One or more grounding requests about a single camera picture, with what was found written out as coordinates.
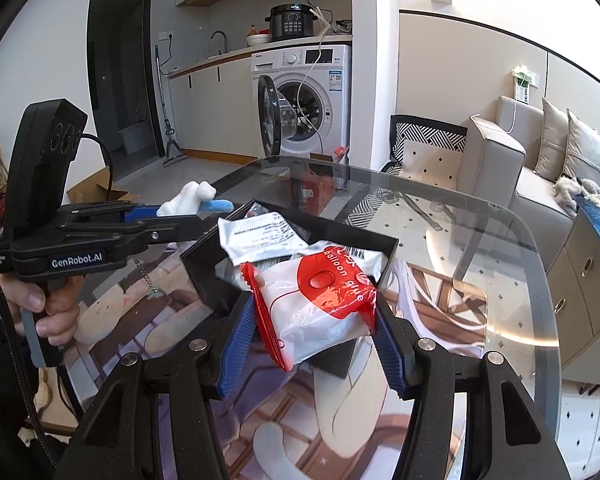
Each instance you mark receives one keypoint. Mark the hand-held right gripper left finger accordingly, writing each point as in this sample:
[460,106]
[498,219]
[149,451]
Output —
[237,345]

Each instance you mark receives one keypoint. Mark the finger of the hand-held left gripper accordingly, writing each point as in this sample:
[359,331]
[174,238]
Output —
[135,214]
[180,230]

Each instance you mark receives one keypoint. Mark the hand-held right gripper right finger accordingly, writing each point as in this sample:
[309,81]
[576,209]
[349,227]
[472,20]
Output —
[390,355]

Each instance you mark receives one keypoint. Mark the white plush toy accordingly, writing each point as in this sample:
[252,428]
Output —
[190,195]

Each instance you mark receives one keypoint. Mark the black cardboard box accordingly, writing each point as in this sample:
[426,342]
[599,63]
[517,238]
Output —
[210,275]

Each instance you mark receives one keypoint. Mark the white paper packet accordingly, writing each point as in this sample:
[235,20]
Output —
[260,235]

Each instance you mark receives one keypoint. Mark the red and white plastic bag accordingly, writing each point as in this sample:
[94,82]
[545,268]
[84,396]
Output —
[320,310]

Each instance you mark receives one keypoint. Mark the person's left hand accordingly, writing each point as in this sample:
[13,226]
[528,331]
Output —
[60,320]

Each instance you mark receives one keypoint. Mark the open cardboard box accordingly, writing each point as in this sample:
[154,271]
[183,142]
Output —
[100,187]

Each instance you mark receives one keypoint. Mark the printed table mat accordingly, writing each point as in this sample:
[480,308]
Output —
[440,310]

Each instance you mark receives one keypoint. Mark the floor mop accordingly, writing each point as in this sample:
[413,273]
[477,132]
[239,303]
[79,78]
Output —
[176,158]

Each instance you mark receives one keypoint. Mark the white bucket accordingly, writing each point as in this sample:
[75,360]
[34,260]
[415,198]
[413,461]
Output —
[136,139]

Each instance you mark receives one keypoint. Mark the kitchen counter cabinet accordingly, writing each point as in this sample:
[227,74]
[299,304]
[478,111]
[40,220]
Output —
[210,110]

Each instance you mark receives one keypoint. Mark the dark door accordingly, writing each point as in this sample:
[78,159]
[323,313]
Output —
[125,60]

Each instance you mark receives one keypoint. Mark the red box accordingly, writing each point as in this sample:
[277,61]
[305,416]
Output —
[320,192]

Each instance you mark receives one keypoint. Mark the white diamond pattern rug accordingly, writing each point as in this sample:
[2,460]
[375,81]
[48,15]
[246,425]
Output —
[480,230]

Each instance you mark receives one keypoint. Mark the kitchen faucet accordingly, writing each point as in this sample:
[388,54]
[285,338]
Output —
[226,45]

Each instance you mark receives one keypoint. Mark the white washing machine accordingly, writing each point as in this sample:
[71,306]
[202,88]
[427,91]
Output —
[275,60]

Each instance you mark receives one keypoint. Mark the white diamond pattern cushion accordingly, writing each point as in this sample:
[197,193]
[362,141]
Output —
[430,160]

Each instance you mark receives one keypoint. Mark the beige cabinet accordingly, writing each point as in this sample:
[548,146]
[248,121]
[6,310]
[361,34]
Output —
[585,310]

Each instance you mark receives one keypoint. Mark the bowl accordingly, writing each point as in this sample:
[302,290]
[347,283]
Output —
[257,40]

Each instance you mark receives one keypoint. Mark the beige sofa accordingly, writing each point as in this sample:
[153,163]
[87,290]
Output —
[495,170]

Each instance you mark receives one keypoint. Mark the black patterned chair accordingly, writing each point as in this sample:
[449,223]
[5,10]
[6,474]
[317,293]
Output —
[425,130]

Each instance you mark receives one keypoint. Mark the black pressure cooker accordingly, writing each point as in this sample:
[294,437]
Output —
[292,22]

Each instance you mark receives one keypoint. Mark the grey fluffy toy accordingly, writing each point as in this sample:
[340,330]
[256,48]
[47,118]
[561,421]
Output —
[575,190]

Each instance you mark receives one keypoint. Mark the beige cushion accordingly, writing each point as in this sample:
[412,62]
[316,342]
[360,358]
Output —
[552,140]

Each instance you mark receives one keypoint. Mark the grey cushion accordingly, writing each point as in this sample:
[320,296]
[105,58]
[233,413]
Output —
[590,155]

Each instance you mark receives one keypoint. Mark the white wall outlet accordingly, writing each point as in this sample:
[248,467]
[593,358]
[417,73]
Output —
[164,36]

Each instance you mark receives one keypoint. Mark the white wall charger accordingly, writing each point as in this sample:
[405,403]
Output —
[522,80]

